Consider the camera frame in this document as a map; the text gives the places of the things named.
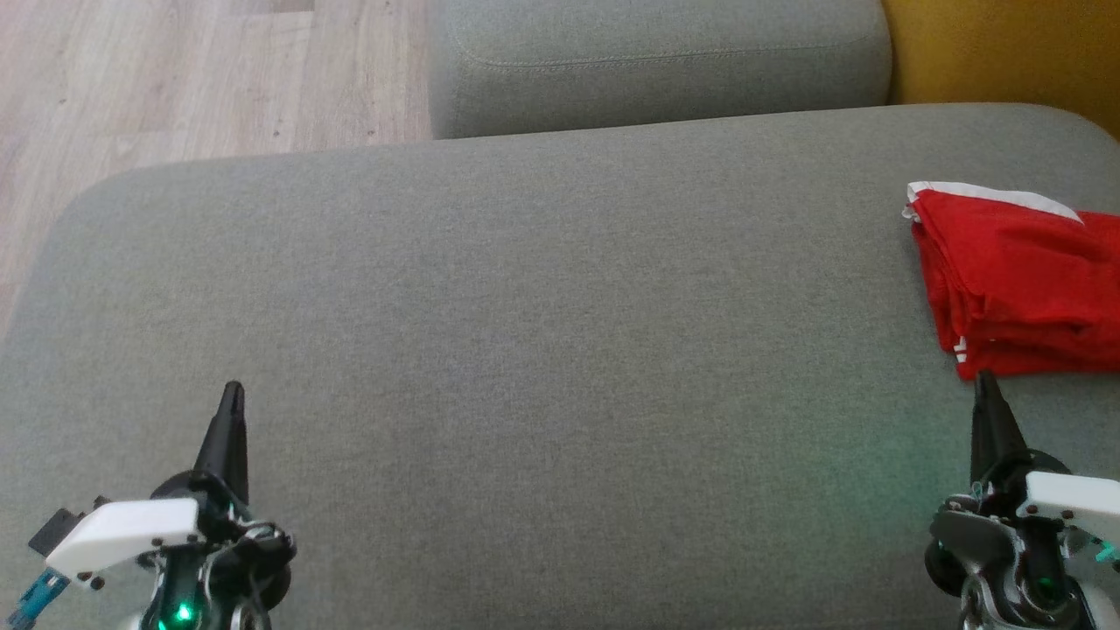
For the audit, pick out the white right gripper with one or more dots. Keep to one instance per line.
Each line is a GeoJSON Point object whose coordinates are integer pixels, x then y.
{"type": "Point", "coordinates": [1076, 499]}

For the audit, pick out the grey sofa seat cushion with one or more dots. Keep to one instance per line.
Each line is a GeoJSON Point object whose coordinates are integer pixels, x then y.
{"type": "Point", "coordinates": [525, 350]}

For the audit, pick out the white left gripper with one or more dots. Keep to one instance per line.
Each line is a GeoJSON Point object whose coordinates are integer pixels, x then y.
{"type": "Point", "coordinates": [122, 529]}

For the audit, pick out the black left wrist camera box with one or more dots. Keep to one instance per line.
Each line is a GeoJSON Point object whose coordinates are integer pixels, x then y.
{"type": "Point", "coordinates": [57, 529]}

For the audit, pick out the red shorts white band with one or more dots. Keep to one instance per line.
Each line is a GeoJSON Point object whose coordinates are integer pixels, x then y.
{"type": "Point", "coordinates": [1032, 254]}

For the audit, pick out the grey sofa back cushion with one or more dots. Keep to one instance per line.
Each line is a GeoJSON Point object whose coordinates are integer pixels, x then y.
{"type": "Point", "coordinates": [656, 61]}

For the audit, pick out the red jersey shirt white stripes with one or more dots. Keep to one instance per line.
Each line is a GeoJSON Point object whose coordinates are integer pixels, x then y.
{"type": "Point", "coordinates": [1050, 359]}

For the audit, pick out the blue left wrist connector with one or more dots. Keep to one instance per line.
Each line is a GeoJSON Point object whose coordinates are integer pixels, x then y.
{"type": "Point", "coordinates": [35, 599]}

